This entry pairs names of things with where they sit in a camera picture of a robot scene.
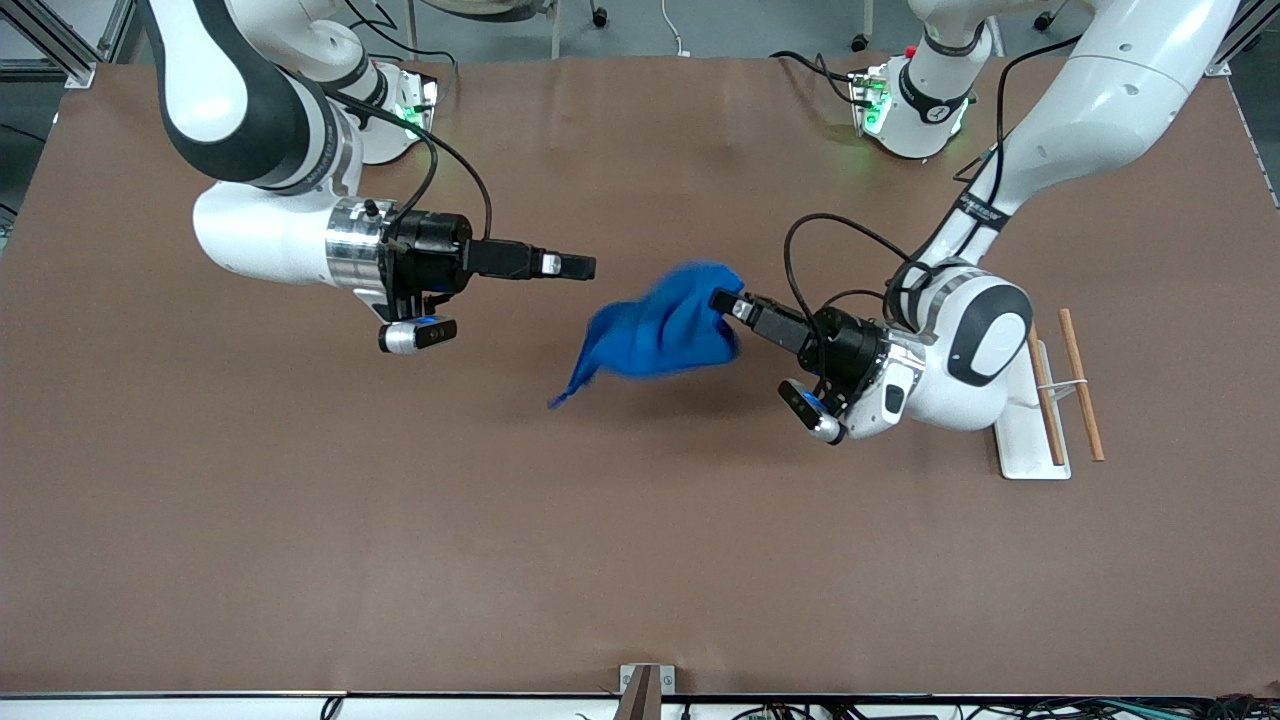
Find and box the blue microfiber towel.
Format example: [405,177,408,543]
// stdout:
[547,262,747,410]

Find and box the white rack with wooden bars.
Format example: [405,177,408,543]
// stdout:
[993,308,1107,482]

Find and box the beige stool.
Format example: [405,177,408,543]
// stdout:
[405,0,563,59]

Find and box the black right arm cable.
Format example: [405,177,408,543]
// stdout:
[325,90,494,246]

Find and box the white power cable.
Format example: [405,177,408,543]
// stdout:
[660,0,693,58]

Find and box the black left base cable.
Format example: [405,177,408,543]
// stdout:
[770,50,863,107]

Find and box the grey metal bracket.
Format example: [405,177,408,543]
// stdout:
[616,663,677,720]

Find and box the aluminium frame profile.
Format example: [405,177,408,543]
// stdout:
[1205,0,1280,77]
[0,0,133,91]

